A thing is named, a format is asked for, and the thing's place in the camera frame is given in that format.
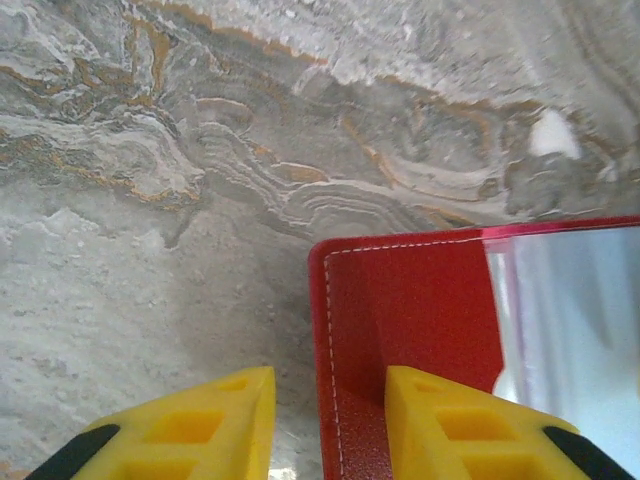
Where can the red card holder wallet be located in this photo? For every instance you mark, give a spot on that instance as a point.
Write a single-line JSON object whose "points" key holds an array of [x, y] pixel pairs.
{"points": [[410, 310]]}

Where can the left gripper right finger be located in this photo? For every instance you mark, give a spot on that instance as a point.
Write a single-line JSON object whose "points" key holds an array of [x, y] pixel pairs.
{"points": [[475, 440]]}

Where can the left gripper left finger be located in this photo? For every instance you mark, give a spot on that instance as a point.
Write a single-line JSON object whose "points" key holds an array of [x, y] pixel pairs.
{"points": [[200, 440]]}

